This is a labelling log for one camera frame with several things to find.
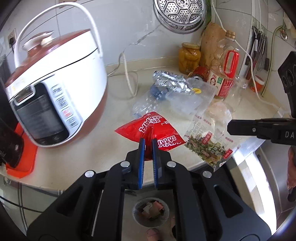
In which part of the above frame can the black appliance on tray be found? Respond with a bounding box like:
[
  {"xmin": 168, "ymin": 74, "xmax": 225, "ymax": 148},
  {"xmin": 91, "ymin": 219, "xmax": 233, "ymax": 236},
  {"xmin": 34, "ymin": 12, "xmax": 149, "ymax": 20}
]
[{"xmin": 0, "ymin": 56, "xmax": 23, "ymax": 168}]

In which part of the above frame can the hanging utensils rack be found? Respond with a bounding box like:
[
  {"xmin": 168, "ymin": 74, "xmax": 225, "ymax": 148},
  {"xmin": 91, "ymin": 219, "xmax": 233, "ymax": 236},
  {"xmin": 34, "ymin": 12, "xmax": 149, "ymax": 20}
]
[{"xmin": 248, "ymin": 23, "xmax": 270, "ymax": 71}]

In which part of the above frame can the oil bottle with red handle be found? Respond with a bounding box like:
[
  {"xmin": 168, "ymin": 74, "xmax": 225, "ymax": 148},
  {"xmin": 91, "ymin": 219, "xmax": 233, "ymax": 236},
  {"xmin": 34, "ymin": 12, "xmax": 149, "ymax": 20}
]
[{"xmin": 207, "ymin": 30, "xmax": 240, "ymax": 99}]

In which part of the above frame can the red snack packet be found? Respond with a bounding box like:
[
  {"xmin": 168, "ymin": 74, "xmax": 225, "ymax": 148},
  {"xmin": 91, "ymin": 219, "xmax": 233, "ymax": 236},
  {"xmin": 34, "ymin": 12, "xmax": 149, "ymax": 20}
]
[{"xmin": 115, "ymin": 111, "xmax": 185, "ymax": 161}]

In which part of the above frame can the brown paper bag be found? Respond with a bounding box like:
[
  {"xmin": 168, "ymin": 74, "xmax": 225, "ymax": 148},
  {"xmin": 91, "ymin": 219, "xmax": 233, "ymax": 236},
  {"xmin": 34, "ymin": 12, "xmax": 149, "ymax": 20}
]
[{"xmin": 200, "ymin": 22, "xmax": 226, "ymax": 68}]

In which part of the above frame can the clear glass cup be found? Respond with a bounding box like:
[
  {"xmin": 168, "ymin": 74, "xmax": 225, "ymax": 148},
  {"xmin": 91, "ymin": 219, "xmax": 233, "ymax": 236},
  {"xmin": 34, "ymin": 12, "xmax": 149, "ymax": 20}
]
[{"xmin": 225, "ymin": 76, "xmax": 248, "ymax": 113}]

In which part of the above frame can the white power cable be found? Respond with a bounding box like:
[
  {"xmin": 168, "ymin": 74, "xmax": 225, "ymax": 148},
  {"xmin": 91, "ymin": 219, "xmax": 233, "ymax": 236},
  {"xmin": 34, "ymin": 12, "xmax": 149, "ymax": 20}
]
[{"xmin": 107, "ymin": 0, "xmax": 290, "ymax": 117}]

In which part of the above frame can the small orange lidded cup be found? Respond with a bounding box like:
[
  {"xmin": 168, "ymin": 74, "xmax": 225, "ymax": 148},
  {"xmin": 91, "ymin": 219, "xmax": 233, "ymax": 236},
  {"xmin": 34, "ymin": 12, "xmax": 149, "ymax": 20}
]
[{"xmin": 249, "ymin": 75, "xmax": 265, "ymax": 92}]

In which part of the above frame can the wall power socket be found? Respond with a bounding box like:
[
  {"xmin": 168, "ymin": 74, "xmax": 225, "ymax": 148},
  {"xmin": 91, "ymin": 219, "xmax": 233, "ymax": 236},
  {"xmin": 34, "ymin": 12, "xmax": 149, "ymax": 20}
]
[{"xmin": 8, "ymin": 29, "xmax": 16, "ymax": 48}]

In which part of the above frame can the orange plastic tray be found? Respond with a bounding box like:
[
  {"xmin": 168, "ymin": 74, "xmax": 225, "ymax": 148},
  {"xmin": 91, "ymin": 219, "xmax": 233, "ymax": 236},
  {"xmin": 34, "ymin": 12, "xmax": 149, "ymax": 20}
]
[{"xmin": 6, "ymin": 124, "xmax": 38, "ymax": 178}]

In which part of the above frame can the clear plastic food container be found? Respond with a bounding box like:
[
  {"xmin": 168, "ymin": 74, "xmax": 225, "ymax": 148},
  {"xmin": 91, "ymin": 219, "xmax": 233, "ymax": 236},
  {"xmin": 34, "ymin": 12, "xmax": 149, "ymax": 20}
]
[{"xmin": 166, "ymin": 78, "xmax": 216, "ymax": 117}]

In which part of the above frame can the silver foil wrapper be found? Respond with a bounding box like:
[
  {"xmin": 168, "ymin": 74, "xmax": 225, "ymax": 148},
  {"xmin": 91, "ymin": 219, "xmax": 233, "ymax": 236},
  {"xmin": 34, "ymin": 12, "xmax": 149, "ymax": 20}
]
[{"xmin": 152, "ymin": 70, "xmax": 192, "ymax": 93}]

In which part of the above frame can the clear pickled vegetable packet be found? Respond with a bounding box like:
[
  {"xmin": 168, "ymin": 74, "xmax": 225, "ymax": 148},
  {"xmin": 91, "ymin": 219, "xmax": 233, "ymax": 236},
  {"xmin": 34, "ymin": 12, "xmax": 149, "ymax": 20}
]
[{"xmin": 184, "ymin": 113, "xmax": 242, "ymax": 171}]

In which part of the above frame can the crushed clear water bottle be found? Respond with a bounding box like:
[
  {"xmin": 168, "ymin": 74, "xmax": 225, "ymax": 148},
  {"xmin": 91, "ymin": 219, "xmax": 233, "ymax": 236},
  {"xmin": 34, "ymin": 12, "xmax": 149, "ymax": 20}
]
[{"xmin": 132, "ymin": 84, "xmax": 169, "ymax": 119}]

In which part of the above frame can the glass jar of yellow preserves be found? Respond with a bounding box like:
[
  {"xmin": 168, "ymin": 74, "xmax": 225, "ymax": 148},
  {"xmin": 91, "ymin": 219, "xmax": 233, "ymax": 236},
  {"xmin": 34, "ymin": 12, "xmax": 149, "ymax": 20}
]
[{"xmin": 179, "ymin": 42, "xmax": 201, "ymax": 74}]

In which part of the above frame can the white trash bin with liner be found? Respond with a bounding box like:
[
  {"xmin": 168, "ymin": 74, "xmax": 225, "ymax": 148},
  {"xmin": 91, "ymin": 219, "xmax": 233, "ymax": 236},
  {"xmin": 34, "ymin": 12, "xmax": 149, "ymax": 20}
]
[{"xmin": 132, "ymin": 197, "xmax": 170, "ymax": 228}]

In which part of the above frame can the stainless steel sink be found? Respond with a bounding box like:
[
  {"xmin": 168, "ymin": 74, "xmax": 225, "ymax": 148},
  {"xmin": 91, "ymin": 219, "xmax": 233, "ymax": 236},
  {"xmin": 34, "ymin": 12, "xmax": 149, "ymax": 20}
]
[{"xmin": 227, "ymin": 137, "xmax": 295, "ymax": 233}]

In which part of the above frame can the person's right hand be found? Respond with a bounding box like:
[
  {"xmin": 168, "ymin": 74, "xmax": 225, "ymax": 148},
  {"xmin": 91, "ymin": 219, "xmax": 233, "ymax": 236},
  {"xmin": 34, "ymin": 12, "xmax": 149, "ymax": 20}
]
[{"xmin": 287, "ymin": 147, "xmax": 296, "ymax": 190}]

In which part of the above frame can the white and red rice cooker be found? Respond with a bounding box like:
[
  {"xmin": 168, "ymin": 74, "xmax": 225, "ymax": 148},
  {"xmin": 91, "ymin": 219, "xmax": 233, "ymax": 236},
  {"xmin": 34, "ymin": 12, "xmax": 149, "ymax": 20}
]
[{"xmin": 5, "ymin": 3, "xmax": 107, "ymax": 148}]

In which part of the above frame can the red tin can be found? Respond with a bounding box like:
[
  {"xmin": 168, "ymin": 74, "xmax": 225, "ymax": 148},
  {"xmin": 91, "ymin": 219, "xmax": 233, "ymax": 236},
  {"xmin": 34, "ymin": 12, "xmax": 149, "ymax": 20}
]
[{"xmin": 187, "ymin": 66, "xmax": 209, "ymax": 82}]

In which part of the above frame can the stainless steel steamer tray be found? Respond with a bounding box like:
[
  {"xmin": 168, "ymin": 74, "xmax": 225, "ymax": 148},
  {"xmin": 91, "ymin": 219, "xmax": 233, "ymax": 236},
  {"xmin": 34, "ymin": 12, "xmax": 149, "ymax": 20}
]
[{"xmin": 153, "ymin": 0, "xmax": 207, "ymax": 34}]

